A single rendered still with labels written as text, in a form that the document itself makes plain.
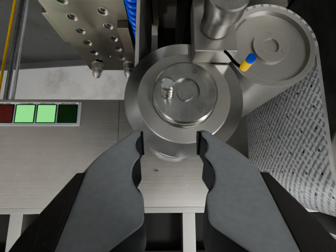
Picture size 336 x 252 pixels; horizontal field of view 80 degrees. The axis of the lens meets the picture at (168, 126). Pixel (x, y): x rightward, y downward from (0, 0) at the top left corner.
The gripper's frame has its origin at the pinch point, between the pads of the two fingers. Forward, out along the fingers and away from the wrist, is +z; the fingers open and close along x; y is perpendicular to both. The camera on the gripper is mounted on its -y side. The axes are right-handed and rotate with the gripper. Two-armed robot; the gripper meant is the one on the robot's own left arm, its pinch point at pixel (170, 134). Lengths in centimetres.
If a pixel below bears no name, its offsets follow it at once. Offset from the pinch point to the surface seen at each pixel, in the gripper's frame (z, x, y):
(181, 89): 11.3, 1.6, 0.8
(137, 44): 17.9, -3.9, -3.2
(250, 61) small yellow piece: 9.0, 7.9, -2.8
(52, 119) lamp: 41, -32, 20
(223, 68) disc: 15.1, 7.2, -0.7
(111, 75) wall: 239, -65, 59
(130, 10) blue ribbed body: 34.1, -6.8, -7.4
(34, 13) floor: 196, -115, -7
